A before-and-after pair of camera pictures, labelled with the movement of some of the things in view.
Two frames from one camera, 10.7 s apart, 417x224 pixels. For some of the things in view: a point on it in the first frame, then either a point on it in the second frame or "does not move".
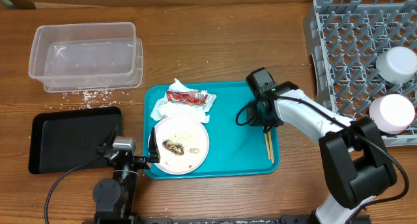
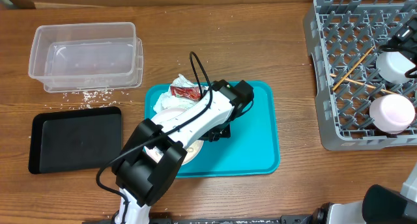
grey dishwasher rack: x=346 y=35 does not move
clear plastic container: x=82 y=56 does not move
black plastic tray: x=66 y=141 does not move
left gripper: x=154 y=151 → x=226 y=131
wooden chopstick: x=271 y=148 → x=355 y=66
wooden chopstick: x=267 y=145 → x=363 y=84
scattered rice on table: x=90 y=99 does not move
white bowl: x=392 y=113 does not move
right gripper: x=253 y=120 → x=404 y=40
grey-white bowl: x=397 y=64 does not move
